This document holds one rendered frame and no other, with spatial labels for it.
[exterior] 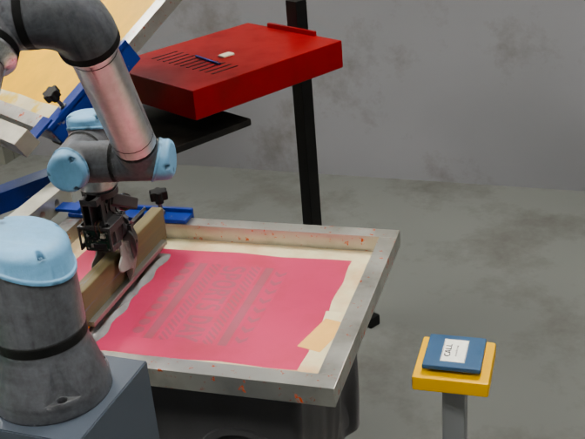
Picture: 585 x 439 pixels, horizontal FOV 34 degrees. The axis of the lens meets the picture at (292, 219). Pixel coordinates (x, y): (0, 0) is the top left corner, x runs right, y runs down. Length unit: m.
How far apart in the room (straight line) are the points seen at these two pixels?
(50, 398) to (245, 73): 1.76
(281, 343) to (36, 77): 1.26
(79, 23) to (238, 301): 0.74
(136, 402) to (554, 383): 2.19
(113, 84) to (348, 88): 3.26
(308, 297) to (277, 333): 0.14
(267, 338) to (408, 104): 2.98
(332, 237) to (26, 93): 1.03
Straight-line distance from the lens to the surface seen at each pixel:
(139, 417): 1.31
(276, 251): 2.07
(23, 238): 1.17
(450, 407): 1.73
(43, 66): 2.73
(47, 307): 1.16
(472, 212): 4.42
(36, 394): 1.21
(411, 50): 4.55
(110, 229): 1.85
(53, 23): 1.38
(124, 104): 1.54
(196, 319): 1.86
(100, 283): 1.87
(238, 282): 1.97
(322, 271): 1.98
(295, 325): 1.80
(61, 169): 1.70
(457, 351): 1.68
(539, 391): 3.26
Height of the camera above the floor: 1.90
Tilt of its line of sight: 25 degrees down
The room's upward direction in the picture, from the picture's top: 5 degrees counter-clockwise
